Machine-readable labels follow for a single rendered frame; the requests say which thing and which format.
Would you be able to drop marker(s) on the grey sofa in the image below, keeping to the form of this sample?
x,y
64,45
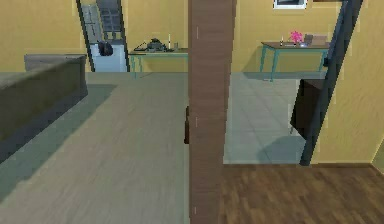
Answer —
x,y
36,96

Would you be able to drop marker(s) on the brown wooden room door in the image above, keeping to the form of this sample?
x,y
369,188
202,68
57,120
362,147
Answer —
x,y
210,110

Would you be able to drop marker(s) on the teal table with dark objects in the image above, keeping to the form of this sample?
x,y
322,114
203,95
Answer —
x,y
156,55

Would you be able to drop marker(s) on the white candle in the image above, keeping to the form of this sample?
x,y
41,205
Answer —
x,y
169,40

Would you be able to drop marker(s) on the black round object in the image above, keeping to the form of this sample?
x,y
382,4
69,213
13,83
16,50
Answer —
x,y
105,48

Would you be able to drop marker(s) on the teal table with flowers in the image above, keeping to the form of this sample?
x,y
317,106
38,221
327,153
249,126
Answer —
x,y
286,50

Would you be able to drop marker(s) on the pink flower plant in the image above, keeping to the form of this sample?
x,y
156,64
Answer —
x,y
296,36

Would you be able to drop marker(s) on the brown cardboard box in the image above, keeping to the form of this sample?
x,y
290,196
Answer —
x,y
316,40

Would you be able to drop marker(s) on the white framed window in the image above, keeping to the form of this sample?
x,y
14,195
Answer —
x,y
290,3

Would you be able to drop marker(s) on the brown framed picture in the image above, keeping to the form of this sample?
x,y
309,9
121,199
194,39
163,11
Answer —
x,y
328,1

